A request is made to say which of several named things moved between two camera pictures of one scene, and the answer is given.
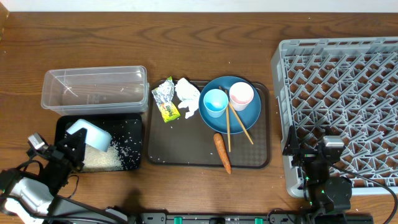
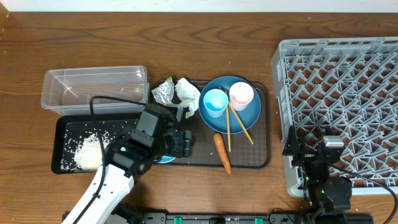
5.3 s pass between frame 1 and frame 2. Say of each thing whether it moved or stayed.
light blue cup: stayed
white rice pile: moved
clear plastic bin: stayed
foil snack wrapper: stayed
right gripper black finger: stayed
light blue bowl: moved
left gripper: moved
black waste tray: stayed
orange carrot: stayed
